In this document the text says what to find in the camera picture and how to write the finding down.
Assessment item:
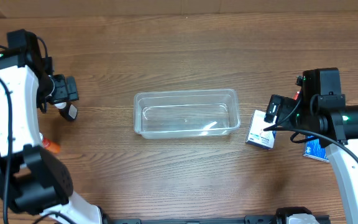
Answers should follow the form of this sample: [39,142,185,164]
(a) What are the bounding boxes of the dark bottle with white cap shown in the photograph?
[55,102,78,121]

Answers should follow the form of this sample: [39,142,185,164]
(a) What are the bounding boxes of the orange tube with white cap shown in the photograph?
[39,133,61,154]

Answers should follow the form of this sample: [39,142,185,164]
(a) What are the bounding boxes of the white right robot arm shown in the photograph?
[264,68,358,223]

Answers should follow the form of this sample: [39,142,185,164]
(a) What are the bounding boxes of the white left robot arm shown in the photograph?
[0,29,111,223]

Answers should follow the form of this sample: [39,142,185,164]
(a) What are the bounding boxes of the clear plastic container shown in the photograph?
[134,89,241,139]

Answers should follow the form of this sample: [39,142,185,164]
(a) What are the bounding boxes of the small red and white item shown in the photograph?
[293,91,300,100]

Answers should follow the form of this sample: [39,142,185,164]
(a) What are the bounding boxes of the white and blue box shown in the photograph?
[245,110,276,150]

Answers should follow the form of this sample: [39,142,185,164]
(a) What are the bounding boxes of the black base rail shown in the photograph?
[112,215,277,224]

